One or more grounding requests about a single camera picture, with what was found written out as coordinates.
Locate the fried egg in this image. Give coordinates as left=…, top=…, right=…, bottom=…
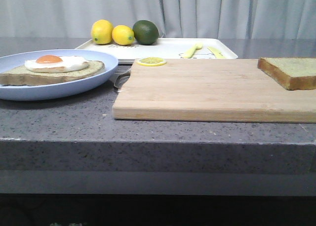
left=24, top=55, right=89, bottom=73

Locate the bread slice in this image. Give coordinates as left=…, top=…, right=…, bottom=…
left=257, top=57, right=316, bottom=90
left=0, top=60, right=106, bottom=86

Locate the light blue plate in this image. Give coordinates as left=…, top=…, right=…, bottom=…
left=0, top=49, right=119, bottom=101

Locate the white serving tray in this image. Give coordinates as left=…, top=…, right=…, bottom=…
left=77, top=38, right=238, bottom=64

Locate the lemon slice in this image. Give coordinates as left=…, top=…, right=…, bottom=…
left=136, top=57, right=166, bottom=67

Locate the yellow plastic spoon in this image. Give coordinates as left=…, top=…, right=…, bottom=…
left=181, top=43, right=203, bottom=59

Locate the wooden cutting board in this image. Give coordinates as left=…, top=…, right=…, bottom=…
left=113, top=59, right=316, bottom=123

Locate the green lime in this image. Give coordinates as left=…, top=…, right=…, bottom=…
left=132, top=20, right=159, bottom=45

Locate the yellow plastic knife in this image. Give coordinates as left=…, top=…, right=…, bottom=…
left=207, top=46, right=226, bottom=59

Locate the right yellow lemon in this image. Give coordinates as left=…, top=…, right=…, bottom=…
left=112, top=25, right=134, bottom=45

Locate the yellow lemon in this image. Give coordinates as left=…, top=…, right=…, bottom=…
left=112, top=25, right=134, bottom=45
left=91, top=19, right=114, bottom=44

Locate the left yellow lemon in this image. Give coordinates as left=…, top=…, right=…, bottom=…
left=91, top=19, right=114, bottom=44

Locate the white curtain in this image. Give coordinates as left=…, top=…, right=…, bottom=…
left=0, top=0, right=316, bottom=39

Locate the metal cutting board handle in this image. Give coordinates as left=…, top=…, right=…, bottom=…
left=114, top=69, right=131, bottom=89

